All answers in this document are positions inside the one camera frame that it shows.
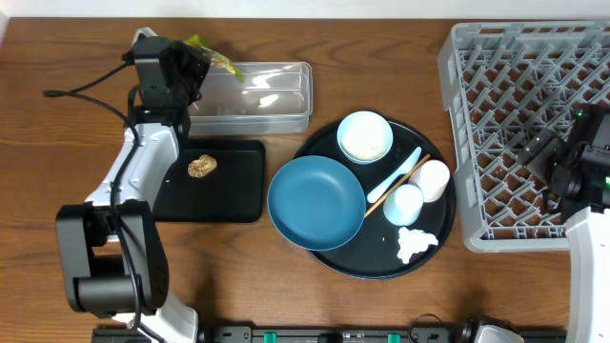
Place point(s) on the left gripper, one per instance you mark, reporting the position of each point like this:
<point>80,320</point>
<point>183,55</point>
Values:
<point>192,70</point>

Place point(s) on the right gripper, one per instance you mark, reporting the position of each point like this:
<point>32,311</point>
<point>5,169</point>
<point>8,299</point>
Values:
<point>557,149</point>

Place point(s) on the yellow snack wrapper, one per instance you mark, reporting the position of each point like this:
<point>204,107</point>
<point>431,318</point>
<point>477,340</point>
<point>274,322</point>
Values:
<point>218,60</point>

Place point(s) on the brown mushroom food scrap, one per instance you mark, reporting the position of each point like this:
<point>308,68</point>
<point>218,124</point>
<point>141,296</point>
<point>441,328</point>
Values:
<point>202,166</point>

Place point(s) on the white tissue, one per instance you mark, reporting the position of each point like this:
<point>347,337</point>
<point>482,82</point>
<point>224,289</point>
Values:
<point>412,242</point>

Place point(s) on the blue plate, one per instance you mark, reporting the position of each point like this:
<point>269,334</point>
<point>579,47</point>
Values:
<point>316,203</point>

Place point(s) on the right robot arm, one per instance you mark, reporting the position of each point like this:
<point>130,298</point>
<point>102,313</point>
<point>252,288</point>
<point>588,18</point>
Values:
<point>587,233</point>

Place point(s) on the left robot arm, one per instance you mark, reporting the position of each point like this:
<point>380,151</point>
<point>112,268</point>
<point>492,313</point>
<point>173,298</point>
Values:
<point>113,262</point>

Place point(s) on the grey dishwasher rack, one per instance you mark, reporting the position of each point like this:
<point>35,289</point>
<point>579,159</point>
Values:
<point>502,83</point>

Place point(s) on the clear plastic bin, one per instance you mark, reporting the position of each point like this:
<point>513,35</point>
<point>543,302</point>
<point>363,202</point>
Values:
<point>272,98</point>

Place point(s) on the black rectangular tray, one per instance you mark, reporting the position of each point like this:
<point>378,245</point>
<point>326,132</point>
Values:
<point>231,193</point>

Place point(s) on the pink cup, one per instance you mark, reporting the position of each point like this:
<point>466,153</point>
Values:
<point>431,178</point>

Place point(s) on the light blue plastic knife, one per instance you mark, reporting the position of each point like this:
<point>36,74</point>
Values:
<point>384,186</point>

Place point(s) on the wooden chopstick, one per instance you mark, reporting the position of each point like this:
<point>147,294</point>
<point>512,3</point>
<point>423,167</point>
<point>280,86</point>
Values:
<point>399,182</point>

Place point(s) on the black round tray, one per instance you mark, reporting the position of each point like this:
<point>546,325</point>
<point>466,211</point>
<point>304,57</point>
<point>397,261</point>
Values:
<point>372,254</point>

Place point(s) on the light blue cup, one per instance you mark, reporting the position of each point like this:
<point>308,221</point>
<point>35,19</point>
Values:
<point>403,206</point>

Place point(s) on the light blue bowl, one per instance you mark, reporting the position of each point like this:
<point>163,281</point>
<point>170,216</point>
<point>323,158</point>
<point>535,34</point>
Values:
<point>364,137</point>

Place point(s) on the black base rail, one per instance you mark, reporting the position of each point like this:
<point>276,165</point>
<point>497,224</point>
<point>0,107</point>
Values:
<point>247,335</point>

